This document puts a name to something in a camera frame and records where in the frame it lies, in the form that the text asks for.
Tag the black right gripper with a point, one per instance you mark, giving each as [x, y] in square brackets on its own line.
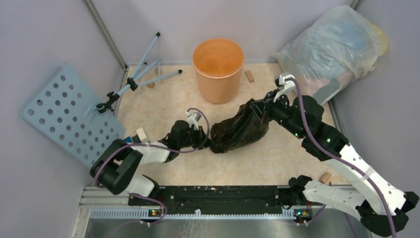
[263, 107]

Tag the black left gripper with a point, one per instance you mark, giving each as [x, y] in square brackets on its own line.
[203, 141]

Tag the black trash bag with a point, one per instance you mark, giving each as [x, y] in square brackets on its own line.
[243, 129]

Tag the large translucent trash bag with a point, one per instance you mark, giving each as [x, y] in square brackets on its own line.
[339, 48]

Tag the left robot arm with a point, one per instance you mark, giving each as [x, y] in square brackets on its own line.
[116, 167]

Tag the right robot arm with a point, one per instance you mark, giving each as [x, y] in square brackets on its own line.
[378, 205]

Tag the orange plastic trash bin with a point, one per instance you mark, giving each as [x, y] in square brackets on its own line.
[218, 65]

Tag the flat wooden block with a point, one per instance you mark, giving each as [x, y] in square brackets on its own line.
[249, 76]

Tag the white cube block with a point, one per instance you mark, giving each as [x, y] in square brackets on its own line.
[142, 135]

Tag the blue clamp block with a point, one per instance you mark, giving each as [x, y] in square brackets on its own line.
[135, 139]

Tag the small wooden block by tripod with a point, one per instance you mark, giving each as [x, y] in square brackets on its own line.
[151, 85]

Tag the wooden cylinder block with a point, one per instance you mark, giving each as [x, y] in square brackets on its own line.
[325, 178]

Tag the light blue tripod stand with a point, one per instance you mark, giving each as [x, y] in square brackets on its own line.
[132, 82]

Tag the light blue perforated board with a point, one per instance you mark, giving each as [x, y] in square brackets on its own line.
[64, 110]

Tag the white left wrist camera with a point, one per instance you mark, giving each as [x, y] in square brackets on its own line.
[193, 120]

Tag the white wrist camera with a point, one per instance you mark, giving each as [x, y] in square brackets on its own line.
[193, 120]
[285, 84]

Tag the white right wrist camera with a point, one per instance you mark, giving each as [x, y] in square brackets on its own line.
[285, 84]

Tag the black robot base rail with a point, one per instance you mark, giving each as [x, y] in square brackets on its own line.
[228, 200]

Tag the white cable comb strip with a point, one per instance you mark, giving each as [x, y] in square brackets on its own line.
[145, 214]

